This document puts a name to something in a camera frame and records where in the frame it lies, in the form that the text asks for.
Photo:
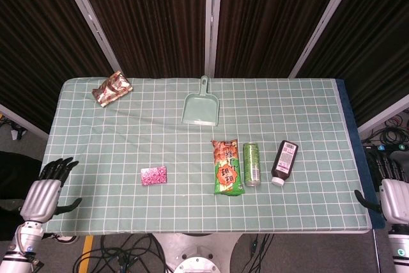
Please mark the blue table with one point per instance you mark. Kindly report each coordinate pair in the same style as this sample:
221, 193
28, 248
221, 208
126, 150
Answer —
348, 119

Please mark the gold red snack packet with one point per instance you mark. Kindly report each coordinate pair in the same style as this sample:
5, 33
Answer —
112, 89

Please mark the yellow floor tape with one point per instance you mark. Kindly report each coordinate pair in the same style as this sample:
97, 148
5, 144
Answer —
86, 254

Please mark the green checkered tablecloth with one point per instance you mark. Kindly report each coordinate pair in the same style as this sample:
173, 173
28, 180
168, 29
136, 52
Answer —
191, 209

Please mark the black fabric bag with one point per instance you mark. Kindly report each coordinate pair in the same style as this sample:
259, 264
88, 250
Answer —
16, 170

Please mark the green drink can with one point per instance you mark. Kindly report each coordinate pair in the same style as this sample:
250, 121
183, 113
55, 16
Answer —
251, 164

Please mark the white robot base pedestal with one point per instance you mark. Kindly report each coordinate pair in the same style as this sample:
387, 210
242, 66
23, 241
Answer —
195, 250

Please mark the green orange snack bag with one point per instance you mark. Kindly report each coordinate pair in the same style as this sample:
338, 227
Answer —
227, 170

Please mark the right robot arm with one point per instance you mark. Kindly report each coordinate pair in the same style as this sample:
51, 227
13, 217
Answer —
399, 247

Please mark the green plastic dustpan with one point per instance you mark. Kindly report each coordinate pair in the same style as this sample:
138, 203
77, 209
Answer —
201, 110

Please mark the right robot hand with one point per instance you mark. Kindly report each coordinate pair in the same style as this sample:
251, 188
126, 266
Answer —
394, 199

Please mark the brown bottle white cap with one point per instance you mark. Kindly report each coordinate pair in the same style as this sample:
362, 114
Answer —
284, 161

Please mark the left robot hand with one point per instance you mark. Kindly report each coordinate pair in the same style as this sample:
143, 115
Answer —
40, 199

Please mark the dark brown curtain panel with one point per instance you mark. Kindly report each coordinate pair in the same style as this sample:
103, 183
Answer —
147, 14
32, 30
377, 46
271, 14

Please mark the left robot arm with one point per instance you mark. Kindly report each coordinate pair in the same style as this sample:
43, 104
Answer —
19, 247

